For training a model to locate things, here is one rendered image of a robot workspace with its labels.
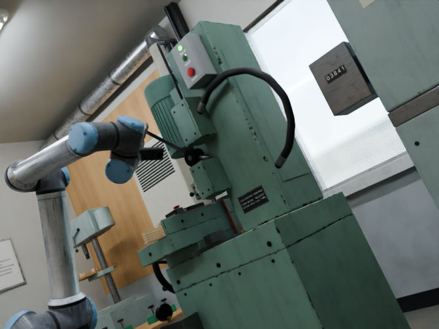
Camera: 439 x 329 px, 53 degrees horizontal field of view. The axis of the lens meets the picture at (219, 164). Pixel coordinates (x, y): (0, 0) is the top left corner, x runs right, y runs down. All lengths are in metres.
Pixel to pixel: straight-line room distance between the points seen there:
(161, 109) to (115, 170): 0.41
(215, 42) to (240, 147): 0.37
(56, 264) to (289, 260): 0.99
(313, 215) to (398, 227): 1.45
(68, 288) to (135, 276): 2.55
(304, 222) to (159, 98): 0.77
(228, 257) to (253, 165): 0.31
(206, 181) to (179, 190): 1.89
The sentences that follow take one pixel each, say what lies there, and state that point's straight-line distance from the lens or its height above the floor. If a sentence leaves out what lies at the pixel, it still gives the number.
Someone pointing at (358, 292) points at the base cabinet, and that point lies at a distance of 1.52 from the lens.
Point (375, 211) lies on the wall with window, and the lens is 2.88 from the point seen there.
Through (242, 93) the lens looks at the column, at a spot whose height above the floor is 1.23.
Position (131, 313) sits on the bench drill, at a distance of 3.92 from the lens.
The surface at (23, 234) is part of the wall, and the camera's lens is 4.72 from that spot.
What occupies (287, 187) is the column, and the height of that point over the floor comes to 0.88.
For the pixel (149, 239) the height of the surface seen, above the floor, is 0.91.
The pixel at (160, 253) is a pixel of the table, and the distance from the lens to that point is 1.56.
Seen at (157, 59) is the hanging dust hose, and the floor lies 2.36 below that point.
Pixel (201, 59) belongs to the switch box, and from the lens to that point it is 1.49.
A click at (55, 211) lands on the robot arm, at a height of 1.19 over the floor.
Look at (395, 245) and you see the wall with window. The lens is 2.90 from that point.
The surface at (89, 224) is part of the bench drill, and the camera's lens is 3.99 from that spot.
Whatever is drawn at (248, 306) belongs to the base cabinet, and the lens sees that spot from 1.47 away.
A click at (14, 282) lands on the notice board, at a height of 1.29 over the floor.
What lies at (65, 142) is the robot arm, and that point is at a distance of 1.44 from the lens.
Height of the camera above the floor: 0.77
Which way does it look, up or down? 11 degrees up
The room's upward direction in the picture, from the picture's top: 24 degrees counter-clockwise
